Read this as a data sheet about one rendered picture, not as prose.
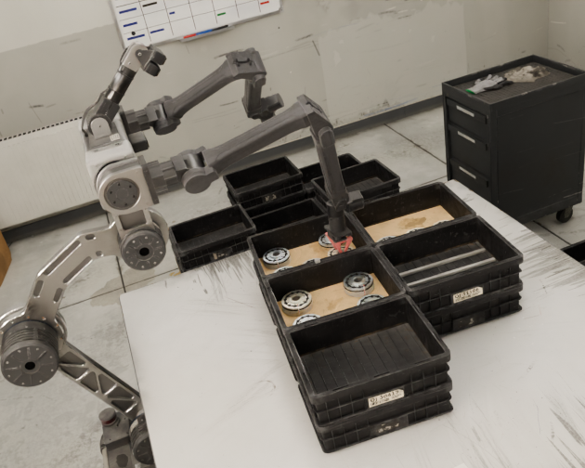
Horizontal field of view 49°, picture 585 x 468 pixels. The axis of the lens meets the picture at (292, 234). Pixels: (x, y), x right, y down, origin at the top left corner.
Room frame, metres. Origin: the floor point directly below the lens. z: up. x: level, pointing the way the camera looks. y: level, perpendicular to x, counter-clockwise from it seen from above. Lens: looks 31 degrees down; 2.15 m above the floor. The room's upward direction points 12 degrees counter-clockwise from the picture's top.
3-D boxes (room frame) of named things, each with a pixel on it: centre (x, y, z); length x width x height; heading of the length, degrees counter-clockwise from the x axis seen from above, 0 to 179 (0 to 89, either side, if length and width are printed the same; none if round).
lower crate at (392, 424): (1.38, -0.13, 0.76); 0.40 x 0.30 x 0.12; 99
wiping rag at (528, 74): (3.29, -1.42, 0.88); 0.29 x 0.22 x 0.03; 104
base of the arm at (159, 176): (1.62, 0.32, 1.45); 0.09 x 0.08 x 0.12; 14
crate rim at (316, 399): (1.38, -0.13, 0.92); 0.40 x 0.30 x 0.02; 99
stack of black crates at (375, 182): (3.03, -0.38, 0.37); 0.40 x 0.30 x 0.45; 104
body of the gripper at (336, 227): (1.93, -0.16, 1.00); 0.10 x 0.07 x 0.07; 15
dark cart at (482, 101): (3.21, -1.31, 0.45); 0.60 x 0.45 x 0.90; 104
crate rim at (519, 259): (1.74, -0.48, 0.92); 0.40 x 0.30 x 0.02; 99
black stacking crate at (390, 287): (1.68, -0.09, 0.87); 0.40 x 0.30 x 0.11; 99
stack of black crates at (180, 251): (2.83, 0.40, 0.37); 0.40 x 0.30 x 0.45; 104
